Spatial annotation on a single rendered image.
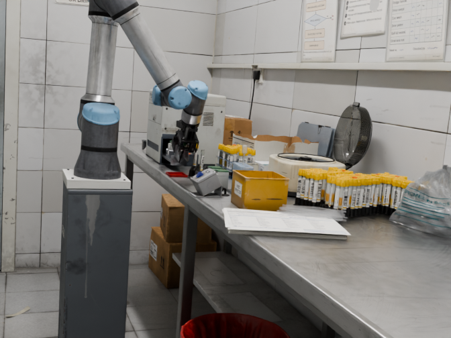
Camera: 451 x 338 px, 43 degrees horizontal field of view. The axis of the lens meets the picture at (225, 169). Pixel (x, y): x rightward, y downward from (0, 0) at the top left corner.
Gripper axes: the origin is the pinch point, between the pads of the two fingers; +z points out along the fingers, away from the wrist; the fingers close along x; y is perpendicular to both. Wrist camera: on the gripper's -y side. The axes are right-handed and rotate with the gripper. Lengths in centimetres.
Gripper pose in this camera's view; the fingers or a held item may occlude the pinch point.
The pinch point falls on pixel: (179, 158)
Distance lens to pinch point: 228.2
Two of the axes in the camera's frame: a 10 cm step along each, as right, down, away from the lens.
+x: 9.4, 0.2, 3.4
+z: -2.3, 7.7, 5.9
